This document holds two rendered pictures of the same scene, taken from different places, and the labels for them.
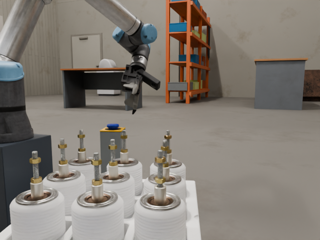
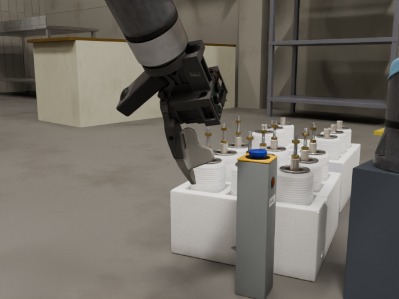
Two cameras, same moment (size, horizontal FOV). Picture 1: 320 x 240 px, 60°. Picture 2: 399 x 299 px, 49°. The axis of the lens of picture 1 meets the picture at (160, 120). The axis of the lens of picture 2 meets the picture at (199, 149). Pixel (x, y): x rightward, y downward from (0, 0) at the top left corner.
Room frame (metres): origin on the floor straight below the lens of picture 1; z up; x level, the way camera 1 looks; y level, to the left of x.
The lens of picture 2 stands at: (1.82, 0.35, 0.52)
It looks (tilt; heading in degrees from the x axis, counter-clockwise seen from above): 11 degrees down; 200
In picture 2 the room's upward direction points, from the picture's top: straight up
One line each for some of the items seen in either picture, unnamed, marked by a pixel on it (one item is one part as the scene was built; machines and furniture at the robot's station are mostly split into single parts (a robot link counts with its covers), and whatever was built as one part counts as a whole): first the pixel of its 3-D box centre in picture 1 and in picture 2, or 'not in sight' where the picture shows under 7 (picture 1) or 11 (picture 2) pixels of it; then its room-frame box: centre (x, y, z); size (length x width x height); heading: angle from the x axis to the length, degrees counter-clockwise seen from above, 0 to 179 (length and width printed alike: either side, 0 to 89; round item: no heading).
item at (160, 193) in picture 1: (160, 194); (237, 142); (0.49, 0.00, 0.26); 0.02 x 0.02 x 0.03
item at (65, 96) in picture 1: (103, 88); not in sight; (4.96, 1.01, 0.34); 1.28 x 0.66 x 0.69; 70
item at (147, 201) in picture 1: (160, 201); (237, 146); (0.49, 0.00, 0.25); 0.08 x 0.08 x 0.01
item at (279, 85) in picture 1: (276, 84); not in sight; (5.41, -2.26, 0.42); 1.58 x 0.82 x 0.85; 160
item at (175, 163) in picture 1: (167, 163); (208, 161); (0.72, -0.02, 0.25); 0.08 x 0.08 x 0.01
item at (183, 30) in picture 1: (191, 52); not in sight; (7.23, -0.80, 1.20); 2.70 x 0.70 x 2.40; 159
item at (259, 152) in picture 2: (113, 127); (257, 154); (0.91, 0.16, 0.32); 0.04 x 0.04 x 0.02
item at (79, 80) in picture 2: not in sight; (146, 78); (-2.17, -1.66, 0.35); 2.12 x 0.66 x 0.70; 159
